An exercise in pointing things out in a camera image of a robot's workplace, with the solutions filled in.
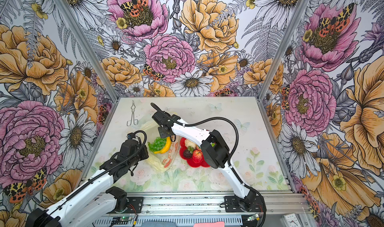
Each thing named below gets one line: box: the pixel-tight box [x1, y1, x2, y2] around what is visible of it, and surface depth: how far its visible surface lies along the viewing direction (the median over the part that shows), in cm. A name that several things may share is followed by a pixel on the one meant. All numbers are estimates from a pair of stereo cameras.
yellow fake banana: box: [154, 136, 172, 154], surface depth 87 cm
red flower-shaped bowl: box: [179, 137, 211, 168], surface depth 89 cm
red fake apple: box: [192, 148, 204, 164], surface depth 87 cm
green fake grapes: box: [147, 137, 167, 152], surface depth 93 cm
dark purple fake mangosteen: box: [183, 146, 194, 159], surface depth 88 cm
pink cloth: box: [193, 221, 225, 227], surface depth 72 cm
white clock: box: [282, 212, 303, 227], surface depth 70 cm
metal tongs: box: [126, 100, 139, 127], surface depth 111 cm
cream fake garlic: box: [184, 138, 197, 149], surface depth 91 cm
